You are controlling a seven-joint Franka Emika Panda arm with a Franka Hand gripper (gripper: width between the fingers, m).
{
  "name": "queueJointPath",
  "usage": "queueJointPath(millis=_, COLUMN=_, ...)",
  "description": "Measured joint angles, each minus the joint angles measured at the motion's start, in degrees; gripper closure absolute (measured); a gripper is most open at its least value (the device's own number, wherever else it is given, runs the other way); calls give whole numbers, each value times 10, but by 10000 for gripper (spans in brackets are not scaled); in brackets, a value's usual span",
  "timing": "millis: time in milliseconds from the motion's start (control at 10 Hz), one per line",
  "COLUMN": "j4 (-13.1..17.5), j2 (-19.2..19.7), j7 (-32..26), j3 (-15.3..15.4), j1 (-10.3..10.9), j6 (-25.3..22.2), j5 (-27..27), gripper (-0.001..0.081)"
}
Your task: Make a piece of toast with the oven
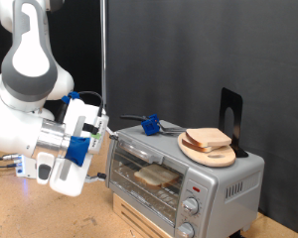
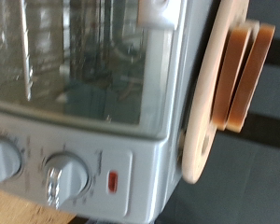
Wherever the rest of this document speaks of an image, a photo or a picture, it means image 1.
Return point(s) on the wooden box under oven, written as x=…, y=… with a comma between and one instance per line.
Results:
x=135, y=224

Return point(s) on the tan bread slice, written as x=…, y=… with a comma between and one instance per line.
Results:
x=208, y=136
x=193, y=146

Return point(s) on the silver oven knob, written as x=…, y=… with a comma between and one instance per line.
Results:
x=190, y=206
x=185, y=230

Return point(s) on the oval wooden cutting board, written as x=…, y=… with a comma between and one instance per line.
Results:
x=215, y=160

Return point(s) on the metal pole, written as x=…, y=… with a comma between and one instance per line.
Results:
x=103, y=49

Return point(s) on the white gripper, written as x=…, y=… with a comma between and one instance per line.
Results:
x=79, y=112

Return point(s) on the black metal bookend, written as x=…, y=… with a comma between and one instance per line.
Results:
x=236, y=102

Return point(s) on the metal spatula with blue grip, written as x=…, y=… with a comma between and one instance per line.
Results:
x=150, y=126

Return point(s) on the silver toaster oven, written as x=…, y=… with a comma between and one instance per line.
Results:
x=222, y=185

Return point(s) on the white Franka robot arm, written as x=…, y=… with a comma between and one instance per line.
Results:
x=29, y=59

